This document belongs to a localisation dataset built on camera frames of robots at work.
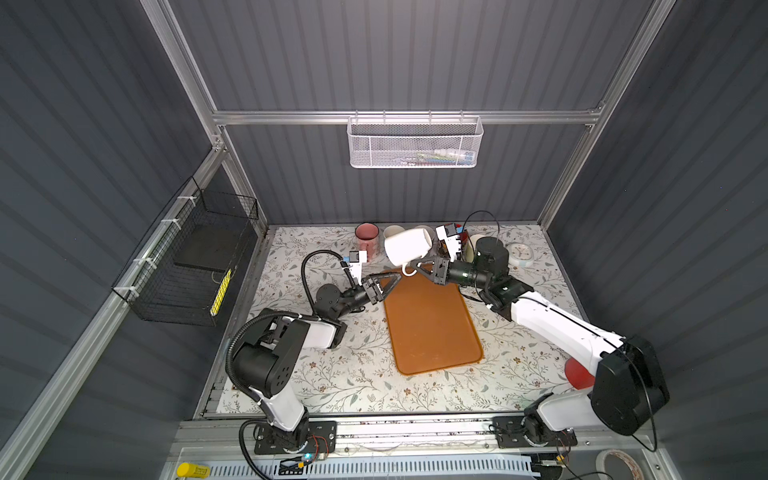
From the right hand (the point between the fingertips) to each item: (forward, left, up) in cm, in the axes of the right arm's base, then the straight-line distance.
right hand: (415, 267), depth 73 cm
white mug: (+4, +2, +4) cm, 6 cm away
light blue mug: (+29, +7, -16) cm, 34 cm away
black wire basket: (-1, +57, +2) cm, 57 cm away
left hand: (0, +4, -4) cm, 6 cm away
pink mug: (+28, +15, -18) cm, 37 cm away
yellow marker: (-40, +49, -20) cm, 67 cm away
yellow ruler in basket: (-8, +46, +1) cm, 47 cm away
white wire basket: (+70, -3, -7) cm, 71 cm away
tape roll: (-38, -42, -26) cm, 62 cm away
